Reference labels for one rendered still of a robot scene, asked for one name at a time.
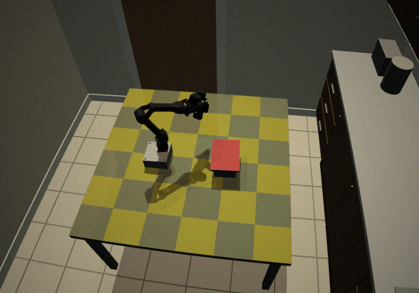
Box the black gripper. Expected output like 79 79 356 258
193 90 207 120

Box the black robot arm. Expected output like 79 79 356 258
134 93 209 152

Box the red box lid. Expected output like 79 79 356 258
210 139 240 173

